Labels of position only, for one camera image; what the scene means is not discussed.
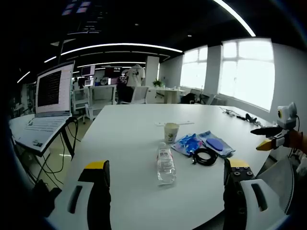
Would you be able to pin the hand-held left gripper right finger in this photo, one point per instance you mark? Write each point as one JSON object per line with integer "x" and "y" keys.
{"x": 239, "y": 196}

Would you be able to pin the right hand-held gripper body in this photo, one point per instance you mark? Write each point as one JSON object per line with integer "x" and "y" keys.
{"x": 286, "y": 117}

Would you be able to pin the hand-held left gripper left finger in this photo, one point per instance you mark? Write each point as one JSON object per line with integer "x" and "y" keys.
{"x": 96, "y": 196}

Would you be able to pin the blue-lidded wet wipes pack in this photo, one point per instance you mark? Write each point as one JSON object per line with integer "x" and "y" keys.
{"x": 214, "y": 143}

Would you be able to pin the clear plastic water bottle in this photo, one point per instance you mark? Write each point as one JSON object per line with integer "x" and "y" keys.
{"x": 165, "y": 167}

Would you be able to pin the white paper cup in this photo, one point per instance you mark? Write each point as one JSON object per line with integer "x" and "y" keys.
{"x": 171, "y": 133}

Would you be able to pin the person's right hand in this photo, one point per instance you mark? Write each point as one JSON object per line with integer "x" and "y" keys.
{"x": 298, "y": 141}

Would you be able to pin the small black object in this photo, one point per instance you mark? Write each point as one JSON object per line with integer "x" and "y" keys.
{"x": 250, "y": 118}

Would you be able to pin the grey mesh chair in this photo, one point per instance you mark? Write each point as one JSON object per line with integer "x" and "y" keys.
{"x": 278, "y": 179}

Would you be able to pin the dark bulky object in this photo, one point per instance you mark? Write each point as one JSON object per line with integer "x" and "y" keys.
{"x": 43, "y": 198}

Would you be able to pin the large window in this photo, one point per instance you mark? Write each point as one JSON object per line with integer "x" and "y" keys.
{"x": 193, "y": 69}
{"x": 247, "y": 76}

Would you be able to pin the black laptop stand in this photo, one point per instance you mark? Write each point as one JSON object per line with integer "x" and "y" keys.
{"x": 68, "y": 143}

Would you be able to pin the white table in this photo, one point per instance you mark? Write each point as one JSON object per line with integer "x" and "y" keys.
{"x": 134, "y": 134}

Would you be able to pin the flat white strip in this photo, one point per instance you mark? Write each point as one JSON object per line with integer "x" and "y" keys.
{"x": 184, "y": 123}

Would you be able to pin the dark office chair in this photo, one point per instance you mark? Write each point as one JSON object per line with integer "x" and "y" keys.
{"x": 190, "y": 98}

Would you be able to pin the silver open laptop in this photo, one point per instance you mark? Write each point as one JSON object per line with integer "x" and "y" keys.
{"x": 48, "y": 88}

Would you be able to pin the green potted plant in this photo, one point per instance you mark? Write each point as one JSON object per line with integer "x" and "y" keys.
{"x": 157, "y": 83}

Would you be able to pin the desk monitor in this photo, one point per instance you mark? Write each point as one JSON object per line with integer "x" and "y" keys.
{"x": 88, "y": 71}

